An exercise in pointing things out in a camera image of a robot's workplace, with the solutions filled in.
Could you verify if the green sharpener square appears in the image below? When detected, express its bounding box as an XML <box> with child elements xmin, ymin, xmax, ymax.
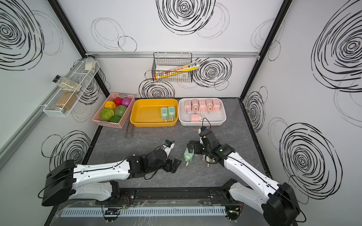
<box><xmin>183</xmin><ymin>148</ymin><xmax>195</xmax><ymax>166</ymax></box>

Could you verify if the white plastic storage box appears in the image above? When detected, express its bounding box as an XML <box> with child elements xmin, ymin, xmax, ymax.
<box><xmin>178</xmin><ymin>98</ymin><xmax>227</xmax><ymax>126</ymax></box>

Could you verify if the pink sharpener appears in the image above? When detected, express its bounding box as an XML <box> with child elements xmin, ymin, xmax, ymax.
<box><xmin>212</xmin><ymin>99</ymin><xmax>221</xmax><ymax>112</ymax></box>
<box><xmin>184</xmin><ymin>100</ymin><xmax>192</xmax><ymax>114</ymax></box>
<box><xmin>191</xmin><ymin>99</ymin><xmax>199</xmax><ymax>114</ymax></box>
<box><xmin>206</xmin><ymin>98</ymin><xmax>213</xmax><ymax>113</ymax></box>
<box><xmin>190</xmin><ymin>114</ymin><xmax>202</xmax><ymax>122</ymax></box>
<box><xmin>199</xmin><ymin>100</ymin><xmax>206</xmax><ymax>113</ymax></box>

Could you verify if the yellow plastic storage box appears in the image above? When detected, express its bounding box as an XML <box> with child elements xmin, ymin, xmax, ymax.
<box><xmin>130</xmin><ymin>98</ymin><xmax>178</xmax><ymax>127</ymax></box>

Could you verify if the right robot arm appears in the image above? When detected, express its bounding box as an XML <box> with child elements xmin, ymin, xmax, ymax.
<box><xmin>187</xmin><ymin>126</ymin><xmax>301</xmax><ymax>226</ymax></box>

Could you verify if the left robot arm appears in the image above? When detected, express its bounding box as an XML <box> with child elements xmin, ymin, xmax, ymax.
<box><xmin>38</xmin><ymin>146</ymin><xmax>181</xmax><ymax>206</ymax></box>

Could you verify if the green sharpener right round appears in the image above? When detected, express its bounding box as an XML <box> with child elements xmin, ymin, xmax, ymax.
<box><xmin>204</xmin><ymin>155</ymin><xmax>210</xmax><ymax>168</ymax></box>

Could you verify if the light green toy apple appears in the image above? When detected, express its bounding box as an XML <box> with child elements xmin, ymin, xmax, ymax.
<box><xmin>114</xmin><ymin>105</ymin><xmax>127</xmax><ymax>118</ymax></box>

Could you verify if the pink perforated basket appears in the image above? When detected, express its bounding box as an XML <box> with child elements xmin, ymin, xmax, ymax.
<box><xmin>92</xmin><ymin>93</ymin><xmax>135</xmax><ymax>129</ymax></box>

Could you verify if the magenta toy fruit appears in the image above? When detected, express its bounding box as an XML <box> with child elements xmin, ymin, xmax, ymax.
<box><xmin>121</xmin><ymin>98</ymin><xmax>132</xmax><ymax>107</ymax></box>

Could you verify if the green toy cabbage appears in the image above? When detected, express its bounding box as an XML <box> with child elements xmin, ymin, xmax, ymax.
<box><xmin>100</xmin><ymin>108</ymin><xmax>115</xmax><ymax>121</ymax></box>

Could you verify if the red toy fruit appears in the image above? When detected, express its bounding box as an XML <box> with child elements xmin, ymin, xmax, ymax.
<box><xmin>113</xmin><ymin>97</ymin><xmax>123</xmax><ymax>106</ymax></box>

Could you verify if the yellow toy fruit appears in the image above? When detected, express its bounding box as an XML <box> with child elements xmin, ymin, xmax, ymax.
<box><xmin>104</xmin><ymin>101</ymin><xmax>117</xmax><ymax>110</ymax></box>

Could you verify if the yellow red tube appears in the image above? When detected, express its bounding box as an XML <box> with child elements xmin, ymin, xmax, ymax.
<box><xmin>153</xmin><ymin>62</ymin><xmax>199</xmax><ymax>81</ymax></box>

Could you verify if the brown block on shelf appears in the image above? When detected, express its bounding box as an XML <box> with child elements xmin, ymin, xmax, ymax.
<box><xmin>55</xmin><ymin>92</ymin><xmax>77</xmax><ymax>111</ymax></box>

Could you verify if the clear jar on shelf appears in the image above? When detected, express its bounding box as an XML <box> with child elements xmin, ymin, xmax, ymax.
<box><xmin>84</xmin><ymin>55</ymin><xmax>96</xmax><ymax>73</ymax></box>

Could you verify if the bottle lying on shelf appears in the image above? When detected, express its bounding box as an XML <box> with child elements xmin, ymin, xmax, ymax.
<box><xmin>53</xmin><ymin>75</ymin><xmax>82</xmax><ymax>93</ymax></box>

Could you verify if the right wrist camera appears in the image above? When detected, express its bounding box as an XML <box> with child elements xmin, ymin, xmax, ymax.
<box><xmin>199</xmin><ymin>126</ymin><xmax>211</xmax><ymax>137</ymax></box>

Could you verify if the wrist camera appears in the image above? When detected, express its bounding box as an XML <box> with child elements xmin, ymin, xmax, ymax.
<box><xmin>199</xmin><ymin>126</ymin><xmax>211</xmax><ymax>137</ymax></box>
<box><xmin>163</xmin><ymin>140</ymin><xmax>175</xmax><ymax>156</ymax></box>

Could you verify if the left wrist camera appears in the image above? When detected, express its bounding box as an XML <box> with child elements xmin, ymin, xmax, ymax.
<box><xmin>163</xmin><ymin>140</ymin><xmax>175</xmax><ymax>156</ymax></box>

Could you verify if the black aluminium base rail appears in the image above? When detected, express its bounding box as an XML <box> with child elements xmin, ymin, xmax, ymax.
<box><xmin>118</xmin><ymin>187</ymin><xmax>234</xmax><ymax>203</ymax></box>

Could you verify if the black wire wall basket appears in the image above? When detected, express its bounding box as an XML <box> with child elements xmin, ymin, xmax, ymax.
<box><xmin>151</xmin><ymin>52</ymin><xmax>193</xmax><ymax>83</ymax></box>

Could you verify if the white slotted cable duct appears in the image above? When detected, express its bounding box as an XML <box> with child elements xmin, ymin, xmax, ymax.
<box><xmin>60</xmin><ymin>206</ymin><xmax>227</xmax><ymax>217</ymax></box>

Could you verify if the white wire wall shelf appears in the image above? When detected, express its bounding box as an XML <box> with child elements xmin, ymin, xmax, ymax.
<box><xmin>43</xmin><ymin>57</ymin><xmax>100</xmax><ymax>118</ymax></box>

